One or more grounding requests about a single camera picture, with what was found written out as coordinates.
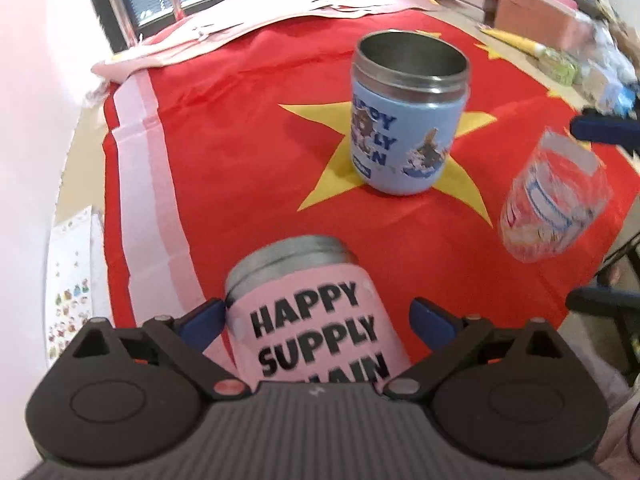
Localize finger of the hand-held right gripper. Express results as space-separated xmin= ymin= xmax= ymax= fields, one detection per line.
xmin=570 ymin=113 xmax=640 ymax=149

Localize salmon storage box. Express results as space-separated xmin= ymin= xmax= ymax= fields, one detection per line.
xmin=493 ymin=0 xmax=596 ymax=52

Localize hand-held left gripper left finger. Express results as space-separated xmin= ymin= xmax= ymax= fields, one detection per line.
xmin=61 ymin=298 xmax=252 ymax=402

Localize red flag with yellow stars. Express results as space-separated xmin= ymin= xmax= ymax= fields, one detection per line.
xmin=102 ymin=7 xmax=640 ymax=367

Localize pink printed cup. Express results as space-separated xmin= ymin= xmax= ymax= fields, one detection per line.
xmin=223 ymin=236 xmax=413 ymax=392

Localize clear printed plastic cup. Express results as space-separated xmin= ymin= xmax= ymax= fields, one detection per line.
xmin=500 ymin=128 xmax=614 ymax=264

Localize yellow green tube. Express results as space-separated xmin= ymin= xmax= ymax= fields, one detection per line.
xmin=476 ymin=24 xmax=546 ymax=59

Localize blue printed steel cup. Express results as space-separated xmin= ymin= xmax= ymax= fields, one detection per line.
xmin=349 ymin=31 xmax=473 ymax=196

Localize white sticker sheet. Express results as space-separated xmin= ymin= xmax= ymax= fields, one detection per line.
xmin=45 ymin=205 xmax=105 ymax=367

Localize pale pink cloth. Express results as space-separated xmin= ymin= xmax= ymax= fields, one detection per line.
xmin=91 ymin=0 xmax=432 ymax=84

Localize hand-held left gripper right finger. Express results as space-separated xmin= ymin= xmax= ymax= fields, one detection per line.
xmin=385 ymin=297 xmax=577 ymax=402

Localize pile of clear plastic packets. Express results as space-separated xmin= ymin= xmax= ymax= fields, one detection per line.
xmin=538 ymin=15 xmax=640 ymax=121

